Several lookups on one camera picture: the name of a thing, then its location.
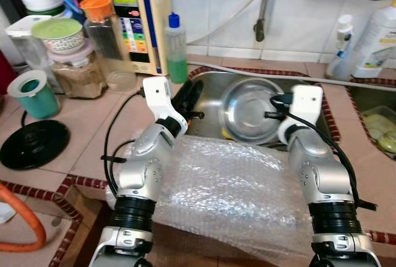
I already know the green soap bottle blue cap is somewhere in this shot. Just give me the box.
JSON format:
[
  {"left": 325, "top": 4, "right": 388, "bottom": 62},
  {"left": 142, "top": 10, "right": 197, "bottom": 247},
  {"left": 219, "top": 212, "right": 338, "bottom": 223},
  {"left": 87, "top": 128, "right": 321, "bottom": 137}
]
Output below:
[{"left": 164, "top": 12, "right": 188, "bottom": 85}]

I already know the steel sink basin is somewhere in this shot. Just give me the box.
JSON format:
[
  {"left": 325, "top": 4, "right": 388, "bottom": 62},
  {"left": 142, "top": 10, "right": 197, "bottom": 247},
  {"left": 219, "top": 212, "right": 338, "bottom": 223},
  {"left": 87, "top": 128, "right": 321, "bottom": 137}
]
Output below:
[
  {"left": 350, "top": 86, "right": 396, "bottom": 159},
  {"left": 184, "top": 69, "right": 329, "bottom": 150}
]

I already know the stainless steel bowl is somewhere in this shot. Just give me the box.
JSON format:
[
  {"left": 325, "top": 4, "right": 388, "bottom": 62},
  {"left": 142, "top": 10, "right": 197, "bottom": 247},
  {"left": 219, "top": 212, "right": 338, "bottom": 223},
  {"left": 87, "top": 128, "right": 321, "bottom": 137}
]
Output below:
[{"left": 219, "top": 77, "right": 287, "bottom": 146}]

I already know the white plastic tray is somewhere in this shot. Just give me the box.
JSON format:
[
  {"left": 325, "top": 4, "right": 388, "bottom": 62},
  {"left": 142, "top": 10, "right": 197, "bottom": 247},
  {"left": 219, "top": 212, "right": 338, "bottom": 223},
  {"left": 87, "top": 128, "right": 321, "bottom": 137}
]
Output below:
[{"left": 0, "top": 204, "right": 14, "bottom": 223}]

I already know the clear bubble wrap sheet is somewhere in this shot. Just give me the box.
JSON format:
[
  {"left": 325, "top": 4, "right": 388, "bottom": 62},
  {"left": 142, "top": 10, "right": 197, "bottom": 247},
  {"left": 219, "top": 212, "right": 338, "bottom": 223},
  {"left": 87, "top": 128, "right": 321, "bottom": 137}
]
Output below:
[{"left": 148, "top": 136, "right": 322, "bottom": 265}]

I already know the teal cup white rim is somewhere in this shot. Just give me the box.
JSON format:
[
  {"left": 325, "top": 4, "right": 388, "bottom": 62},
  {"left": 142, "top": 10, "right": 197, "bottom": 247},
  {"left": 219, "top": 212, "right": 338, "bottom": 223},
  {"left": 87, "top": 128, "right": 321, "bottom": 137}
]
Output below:
[{"left": 6, "top": 69, "right": 61, "bottom": 120}]

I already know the blue plastic utensil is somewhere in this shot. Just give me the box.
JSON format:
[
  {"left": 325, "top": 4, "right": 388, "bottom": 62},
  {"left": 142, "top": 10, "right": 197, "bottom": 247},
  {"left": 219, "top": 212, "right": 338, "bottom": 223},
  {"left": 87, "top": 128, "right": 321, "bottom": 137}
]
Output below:
[{"left": 61, "top": 0, "right": 84, "bottom": 23}]

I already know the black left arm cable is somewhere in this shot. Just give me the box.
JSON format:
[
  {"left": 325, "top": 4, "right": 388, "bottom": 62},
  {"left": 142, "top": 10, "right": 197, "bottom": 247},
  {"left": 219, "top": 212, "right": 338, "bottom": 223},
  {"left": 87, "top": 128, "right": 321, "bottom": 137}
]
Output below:
[{"left": 101, "top": 90, "right": 146, "bottom": 196}]

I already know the beige wall tap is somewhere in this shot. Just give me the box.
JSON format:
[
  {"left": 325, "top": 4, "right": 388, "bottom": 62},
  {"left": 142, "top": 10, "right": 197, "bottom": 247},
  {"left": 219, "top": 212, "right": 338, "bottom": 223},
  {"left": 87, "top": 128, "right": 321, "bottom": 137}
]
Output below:
[{"left": 254, "top": 0, "right": 304, "bottom": 43}]

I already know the jar of brown powder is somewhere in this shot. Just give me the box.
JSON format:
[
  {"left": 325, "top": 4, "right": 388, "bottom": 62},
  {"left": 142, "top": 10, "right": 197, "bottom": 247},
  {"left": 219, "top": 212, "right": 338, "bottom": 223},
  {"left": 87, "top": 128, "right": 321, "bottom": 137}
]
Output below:
[{"left": 48, "top": 41, "right": 107, "bottom": 99}]

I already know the orange hose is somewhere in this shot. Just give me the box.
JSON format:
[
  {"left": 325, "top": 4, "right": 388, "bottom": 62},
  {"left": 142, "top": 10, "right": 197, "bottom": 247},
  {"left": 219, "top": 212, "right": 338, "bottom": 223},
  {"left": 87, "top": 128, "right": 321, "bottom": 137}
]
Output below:
[{"left": 0, "top": 182, "right": 47, "bottom": 253}]

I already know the white detergent bottle yellow cap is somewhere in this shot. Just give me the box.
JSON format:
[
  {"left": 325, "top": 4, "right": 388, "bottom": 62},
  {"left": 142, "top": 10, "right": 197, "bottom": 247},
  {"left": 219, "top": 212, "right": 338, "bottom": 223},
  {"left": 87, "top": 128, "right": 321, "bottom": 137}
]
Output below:
[{"left": 350, "top": 0, "right": 396, "bottom": 81}]

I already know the maroon plastic container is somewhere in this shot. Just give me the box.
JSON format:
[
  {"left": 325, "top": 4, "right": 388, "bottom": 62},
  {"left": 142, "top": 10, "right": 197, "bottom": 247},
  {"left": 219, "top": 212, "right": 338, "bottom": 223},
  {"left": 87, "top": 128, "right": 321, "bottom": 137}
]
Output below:
[{"left": 0, "top": 50, "right": 12, "bottom": 94}]

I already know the yellow green round lid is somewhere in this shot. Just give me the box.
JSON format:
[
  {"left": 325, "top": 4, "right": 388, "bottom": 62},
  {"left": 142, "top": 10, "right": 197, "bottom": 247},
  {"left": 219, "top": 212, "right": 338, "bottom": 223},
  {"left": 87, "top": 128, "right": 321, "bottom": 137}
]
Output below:
[{"left": 376, "top": 132, "right": 396, "bottom": 155}]

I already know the cream water ionizer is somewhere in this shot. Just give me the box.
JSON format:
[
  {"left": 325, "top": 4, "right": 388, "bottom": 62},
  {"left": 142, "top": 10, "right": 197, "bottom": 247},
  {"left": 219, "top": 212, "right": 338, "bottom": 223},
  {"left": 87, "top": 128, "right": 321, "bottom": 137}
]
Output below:
[{"left": 100, "top": 0, "right": 173, "bottom": 76}]

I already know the pale yellow plastic container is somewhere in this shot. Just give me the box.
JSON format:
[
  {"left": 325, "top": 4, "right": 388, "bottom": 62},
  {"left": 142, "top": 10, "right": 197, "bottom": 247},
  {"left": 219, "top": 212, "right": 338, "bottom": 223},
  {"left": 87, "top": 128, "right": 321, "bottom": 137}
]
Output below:
[{"left": 362, "top": 107, "right": 396, "bottom": 141}]

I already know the patterned bowl green lid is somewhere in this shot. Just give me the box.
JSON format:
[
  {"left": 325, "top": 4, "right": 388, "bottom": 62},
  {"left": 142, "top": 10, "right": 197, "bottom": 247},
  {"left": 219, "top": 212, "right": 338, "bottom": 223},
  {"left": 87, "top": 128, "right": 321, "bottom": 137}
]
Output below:
[{"left": 31, "top": 17, "right": 85, "bottom": 54}]

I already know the black round appliance base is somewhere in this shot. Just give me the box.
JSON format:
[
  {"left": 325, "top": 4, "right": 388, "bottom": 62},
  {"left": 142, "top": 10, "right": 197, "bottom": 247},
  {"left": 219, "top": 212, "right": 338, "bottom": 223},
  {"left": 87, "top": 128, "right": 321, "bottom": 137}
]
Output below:
[{"left": 0, "top": 118, "right": 71, "bottom": 170}]

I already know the clear jug white lid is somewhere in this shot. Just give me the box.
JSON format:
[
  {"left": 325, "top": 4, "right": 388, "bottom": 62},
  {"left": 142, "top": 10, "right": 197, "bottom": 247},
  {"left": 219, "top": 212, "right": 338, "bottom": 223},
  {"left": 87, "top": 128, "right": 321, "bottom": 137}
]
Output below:
[{"left": 5, "top": 14, "right": 62, "bottom": 91}]

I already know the black cable tie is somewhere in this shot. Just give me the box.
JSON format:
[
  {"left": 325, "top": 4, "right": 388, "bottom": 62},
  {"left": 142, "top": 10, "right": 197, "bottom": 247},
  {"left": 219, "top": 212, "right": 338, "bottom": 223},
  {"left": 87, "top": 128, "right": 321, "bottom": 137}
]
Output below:
[{"left": 356, "top": 199, "right": 379, "bottom": 213}]

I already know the clear pitcher orange lid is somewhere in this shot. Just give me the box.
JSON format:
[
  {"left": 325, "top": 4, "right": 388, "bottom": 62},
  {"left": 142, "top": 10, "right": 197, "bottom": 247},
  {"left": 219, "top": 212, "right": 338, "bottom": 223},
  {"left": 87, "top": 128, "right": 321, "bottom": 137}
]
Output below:
[{"left": 80, "top": 0, "right": 134, "bottom": 92}]

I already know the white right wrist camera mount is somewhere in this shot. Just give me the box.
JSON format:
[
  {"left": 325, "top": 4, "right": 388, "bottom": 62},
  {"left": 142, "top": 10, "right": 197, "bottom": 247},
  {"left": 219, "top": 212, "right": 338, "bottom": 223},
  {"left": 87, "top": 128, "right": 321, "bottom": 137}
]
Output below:
[{"left": 277, "top": 84, "right": 324, "bottom": 145}]

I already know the grey counter pipe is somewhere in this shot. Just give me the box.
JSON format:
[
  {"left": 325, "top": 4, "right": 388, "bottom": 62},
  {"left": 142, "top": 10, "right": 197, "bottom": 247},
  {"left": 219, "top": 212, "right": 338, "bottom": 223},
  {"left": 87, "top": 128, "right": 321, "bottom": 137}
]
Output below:
[{"left": 186, "top": 61, "right": 396, "bottom": 91}]

